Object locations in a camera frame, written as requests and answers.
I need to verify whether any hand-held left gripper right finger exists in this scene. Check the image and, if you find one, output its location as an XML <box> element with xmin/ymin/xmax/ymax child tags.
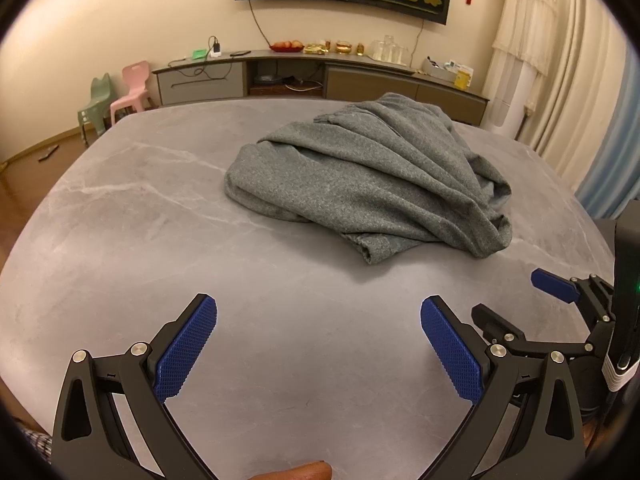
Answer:
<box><xmin>417</xmin><ymin>295</ymin><xmax>586</xmax><ymax>480</ymax></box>

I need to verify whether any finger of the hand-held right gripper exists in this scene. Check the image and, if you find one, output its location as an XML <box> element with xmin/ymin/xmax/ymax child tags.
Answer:
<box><xmin>531</xmin><ymin>268</ymin><xmax>616</xmax><ymax>346</ymax></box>
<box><xmin>471</xmin><ymin>303</ymin><xmax>598</xmax><ymax>359</ymax></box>

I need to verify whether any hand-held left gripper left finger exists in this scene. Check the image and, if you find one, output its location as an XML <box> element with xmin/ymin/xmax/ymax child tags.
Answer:
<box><xmin>51</xmin><ymin>294</ymin><xmax>221</xmax><ymax>480</ymax></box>

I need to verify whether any grey knit garment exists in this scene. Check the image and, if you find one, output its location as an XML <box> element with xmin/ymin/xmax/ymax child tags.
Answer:
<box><xmin>223</xmin><ymin>92</ymin><xmax>514</xmax><ymax>265</ymax></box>

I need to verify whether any person's left hand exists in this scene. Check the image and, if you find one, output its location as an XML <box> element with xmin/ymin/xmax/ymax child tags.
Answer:
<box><xmin>248</xmin><ymin>461</ymin><xmax>333</xmax><ymax>480</ymax></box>

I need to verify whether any blue curtain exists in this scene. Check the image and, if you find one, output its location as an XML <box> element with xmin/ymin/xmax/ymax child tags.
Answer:
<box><xmin>575</xmin><ymin>110</ymin><xmax>640</xmax><ymax>221</ymax></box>

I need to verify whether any person's patterned clothing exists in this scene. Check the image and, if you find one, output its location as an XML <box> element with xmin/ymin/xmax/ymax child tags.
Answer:
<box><xmin>12</xmin><ymin>417</ymin><xmax>53</xmax><ymax>480</ymax></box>

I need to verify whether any cream curtain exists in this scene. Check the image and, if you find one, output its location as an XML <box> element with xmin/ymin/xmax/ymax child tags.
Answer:
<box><xmin>520</xmin><ymin>0</ymin><xmax>640</xmax><ymax>196</ymax></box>

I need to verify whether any standing air conditioner lace cover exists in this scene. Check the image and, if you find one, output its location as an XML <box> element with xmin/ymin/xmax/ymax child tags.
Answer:
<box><xmin>482</xmin><ymin>0</ymin><xmax>558</xmax><ymax>141</ymax></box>

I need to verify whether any grey tray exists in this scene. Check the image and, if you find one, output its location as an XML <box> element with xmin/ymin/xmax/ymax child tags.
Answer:
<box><xmin>421</xmin><ymin>56</ymin><xmax>458</xmax><ymax>83</ymax></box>

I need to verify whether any green plastic child chair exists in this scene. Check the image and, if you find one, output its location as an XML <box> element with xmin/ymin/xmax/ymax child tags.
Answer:
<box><xmin>76</xmin><ymin>73</ymin><xmax>113</xmax><ymax>146</ymax></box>

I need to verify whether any pink plastic child chair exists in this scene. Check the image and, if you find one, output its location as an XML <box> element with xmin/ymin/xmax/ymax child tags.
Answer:
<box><xmin>109</xmin><ymin>60</ymin><xmax>153</xmax><ymax>125</ymax></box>

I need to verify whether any grey low media cabinet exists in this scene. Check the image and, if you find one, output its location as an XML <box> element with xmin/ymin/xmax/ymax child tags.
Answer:
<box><xmin>151</xmin><ymin>49</ymin><xmax>491</xmax><ymax>126</ymax></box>

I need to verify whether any group of clear glass cups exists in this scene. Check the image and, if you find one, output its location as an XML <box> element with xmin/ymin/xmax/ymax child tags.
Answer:
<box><xmin>367</xmin><ymin>35</ymin><xmax>408</xmax><ymax>63</ymax></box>

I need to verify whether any black charger cable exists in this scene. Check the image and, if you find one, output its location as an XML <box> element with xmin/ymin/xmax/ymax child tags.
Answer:
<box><xmin>169</xmin><ymin>54</ymin><xmax>232</xmax><ymax>82</ymax></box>

